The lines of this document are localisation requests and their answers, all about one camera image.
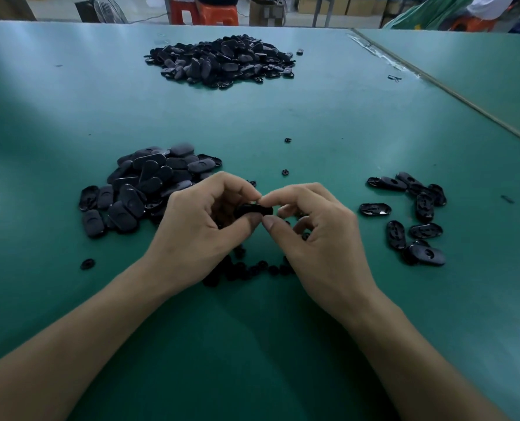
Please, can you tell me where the person's left forearm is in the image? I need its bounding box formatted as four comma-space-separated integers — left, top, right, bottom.
0, 263, 186, 421

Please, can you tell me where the person's left hand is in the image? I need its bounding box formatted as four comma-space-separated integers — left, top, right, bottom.
141, 171, 264, 295

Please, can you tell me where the green striped bag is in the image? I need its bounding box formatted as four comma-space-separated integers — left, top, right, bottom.
384, 0, 476, 32

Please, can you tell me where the large brown cardboard box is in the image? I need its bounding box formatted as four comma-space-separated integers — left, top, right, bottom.
0, 0, 36, 21

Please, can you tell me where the red plastic stool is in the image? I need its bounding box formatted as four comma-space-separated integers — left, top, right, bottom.
197, 1, 240, 26
450, 15, 498, 33
169, 0, 200, 25

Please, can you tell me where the small open cardboard box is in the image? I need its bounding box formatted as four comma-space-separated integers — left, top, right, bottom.
249, 0, 287, 27

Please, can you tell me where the pile of black oval shells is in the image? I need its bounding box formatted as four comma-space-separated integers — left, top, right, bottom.
359, 171, 448, 267

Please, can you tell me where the person's right forearm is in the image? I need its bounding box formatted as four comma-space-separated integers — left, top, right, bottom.
343, 294, 507, 421

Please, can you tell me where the grey floor fan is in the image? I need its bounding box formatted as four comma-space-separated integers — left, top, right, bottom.
74, 0, 128, 23

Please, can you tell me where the person's right hand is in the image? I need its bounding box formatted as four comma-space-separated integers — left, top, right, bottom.
258, 182, 384, 325

